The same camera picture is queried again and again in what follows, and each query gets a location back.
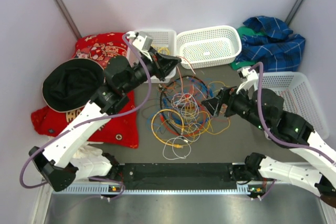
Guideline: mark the middle white plastic basket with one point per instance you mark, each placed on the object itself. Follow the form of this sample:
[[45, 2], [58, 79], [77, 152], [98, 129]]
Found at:
[[208, 47]]

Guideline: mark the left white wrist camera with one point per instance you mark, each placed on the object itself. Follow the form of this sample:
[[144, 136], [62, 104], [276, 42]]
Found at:
[[141, 41]]

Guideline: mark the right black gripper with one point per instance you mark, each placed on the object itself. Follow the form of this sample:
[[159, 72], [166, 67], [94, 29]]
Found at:
[[227, 96]]

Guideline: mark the white plastic basket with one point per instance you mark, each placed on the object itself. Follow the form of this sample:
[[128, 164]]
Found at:
[[164, 40], [208, 47], [298, 96]]

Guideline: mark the white cloth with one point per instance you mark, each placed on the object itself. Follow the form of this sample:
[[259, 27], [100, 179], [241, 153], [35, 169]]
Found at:
[[86, 153]]

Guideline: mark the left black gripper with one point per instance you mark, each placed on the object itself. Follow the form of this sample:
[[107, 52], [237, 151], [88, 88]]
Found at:
[[161, 64]]

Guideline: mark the slotted aluminium cable duct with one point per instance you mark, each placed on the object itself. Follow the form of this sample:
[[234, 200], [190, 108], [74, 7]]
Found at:
[[107, 189]]

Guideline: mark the blue plaid cloth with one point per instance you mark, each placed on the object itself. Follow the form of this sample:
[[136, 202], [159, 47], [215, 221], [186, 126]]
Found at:
[[279, 50]]

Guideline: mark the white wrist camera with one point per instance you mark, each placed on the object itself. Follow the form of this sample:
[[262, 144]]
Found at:
[[248, 77], [141, 41]]

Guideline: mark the left white plastic basket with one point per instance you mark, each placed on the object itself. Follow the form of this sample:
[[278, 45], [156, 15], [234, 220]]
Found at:
[[164, 40]]

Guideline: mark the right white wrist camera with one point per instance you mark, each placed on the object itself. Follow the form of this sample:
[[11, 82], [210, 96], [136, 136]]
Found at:
[[248, 77]]

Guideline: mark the green cloth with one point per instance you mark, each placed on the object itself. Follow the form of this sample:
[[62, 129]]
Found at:
[[244, 31]]

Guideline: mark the black round hat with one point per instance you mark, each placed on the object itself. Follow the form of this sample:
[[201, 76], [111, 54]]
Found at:
[[71, 84]]

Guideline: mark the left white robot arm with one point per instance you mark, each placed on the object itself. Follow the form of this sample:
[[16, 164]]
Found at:
[[106, 104]]

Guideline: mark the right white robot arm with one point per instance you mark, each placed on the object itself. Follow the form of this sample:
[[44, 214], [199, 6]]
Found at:
[[264, 110]]

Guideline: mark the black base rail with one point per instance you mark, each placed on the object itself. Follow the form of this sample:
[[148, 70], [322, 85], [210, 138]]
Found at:
[[183, 176]]

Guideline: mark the right white plastic basket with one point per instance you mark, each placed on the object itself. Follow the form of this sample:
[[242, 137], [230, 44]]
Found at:
[[298, 96]]

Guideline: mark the red patterned cloth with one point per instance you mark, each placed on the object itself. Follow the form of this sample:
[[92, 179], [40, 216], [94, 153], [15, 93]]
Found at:
[[120, 131]]

